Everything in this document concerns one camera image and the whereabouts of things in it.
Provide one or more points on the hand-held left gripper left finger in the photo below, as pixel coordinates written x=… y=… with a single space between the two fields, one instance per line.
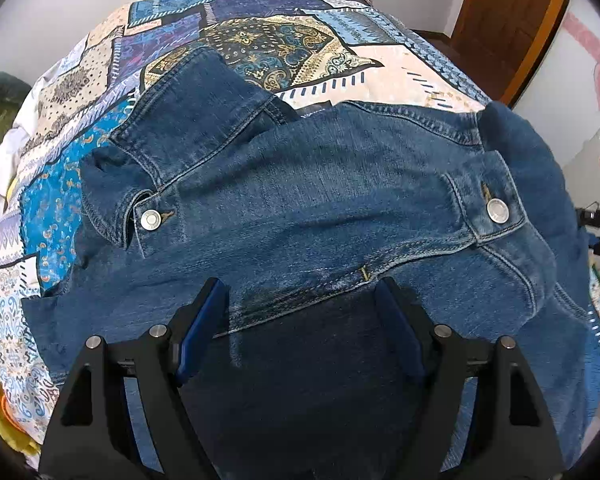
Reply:
x=200 y=332

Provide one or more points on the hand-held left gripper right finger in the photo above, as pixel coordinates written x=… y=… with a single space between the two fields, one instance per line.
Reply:
x=402 y=332

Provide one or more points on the blue denim jacket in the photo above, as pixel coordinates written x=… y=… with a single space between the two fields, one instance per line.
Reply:
x=305 y=185

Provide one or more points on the pile of clothes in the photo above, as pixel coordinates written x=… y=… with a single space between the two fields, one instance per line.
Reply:
x=0 y=105

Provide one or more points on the white plastic case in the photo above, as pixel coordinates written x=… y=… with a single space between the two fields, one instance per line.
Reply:
x=597 y=160

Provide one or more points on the yellow blanket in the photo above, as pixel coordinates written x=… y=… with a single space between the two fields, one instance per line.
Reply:
x=0 y=400

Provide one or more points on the brown wooden door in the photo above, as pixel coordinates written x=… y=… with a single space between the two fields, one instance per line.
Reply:
x=510 y=10

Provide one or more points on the white cloth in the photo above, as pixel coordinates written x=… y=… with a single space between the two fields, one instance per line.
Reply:
x=5 y=160

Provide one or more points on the patchwork printed blanket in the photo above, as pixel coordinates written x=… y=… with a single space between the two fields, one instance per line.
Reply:
x=280 y=45

